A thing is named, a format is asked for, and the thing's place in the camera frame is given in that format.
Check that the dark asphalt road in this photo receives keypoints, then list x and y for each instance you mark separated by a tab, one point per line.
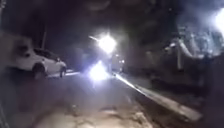
83	100

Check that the pale kerb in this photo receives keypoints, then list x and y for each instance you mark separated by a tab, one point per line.
160	99

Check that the white car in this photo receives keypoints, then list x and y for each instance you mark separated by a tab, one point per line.
41	61

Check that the pole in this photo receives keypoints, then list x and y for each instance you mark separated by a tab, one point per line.
43	39

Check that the tree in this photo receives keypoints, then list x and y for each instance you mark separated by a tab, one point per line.
186	50

